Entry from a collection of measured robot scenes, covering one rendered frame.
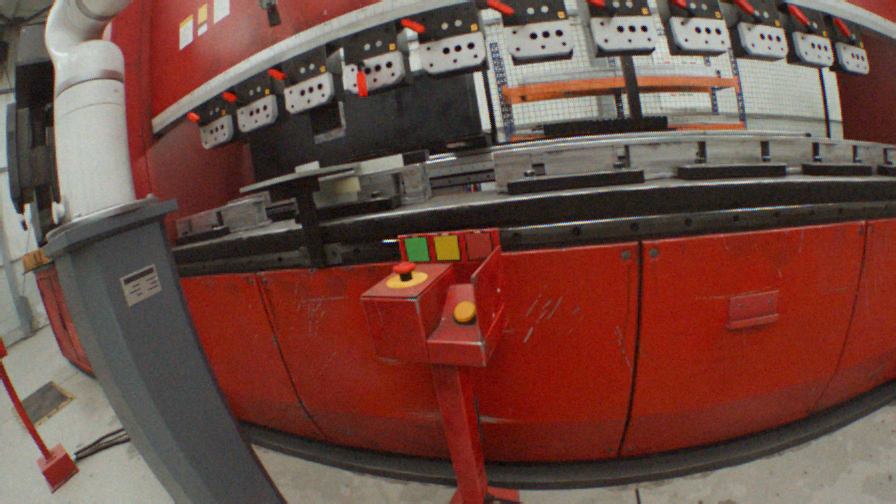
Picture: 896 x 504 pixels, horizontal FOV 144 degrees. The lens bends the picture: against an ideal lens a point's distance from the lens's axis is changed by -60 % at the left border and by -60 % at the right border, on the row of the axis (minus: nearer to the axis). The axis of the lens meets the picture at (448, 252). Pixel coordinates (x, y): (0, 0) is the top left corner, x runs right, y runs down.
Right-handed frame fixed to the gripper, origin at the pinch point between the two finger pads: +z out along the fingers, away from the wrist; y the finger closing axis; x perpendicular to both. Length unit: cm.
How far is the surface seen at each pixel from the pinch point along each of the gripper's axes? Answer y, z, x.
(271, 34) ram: -15.5, -3.6, -2.3
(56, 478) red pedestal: -26, 108, -194
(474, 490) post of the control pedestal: 18, 123, 4
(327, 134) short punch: -17.3, 32.6, 5.0
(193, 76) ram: -35, -13, -35
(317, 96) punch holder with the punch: -11.4, 23.1, 5.4
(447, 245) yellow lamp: 17, 68, 18
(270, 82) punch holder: -18.6, 10.7, -6.2
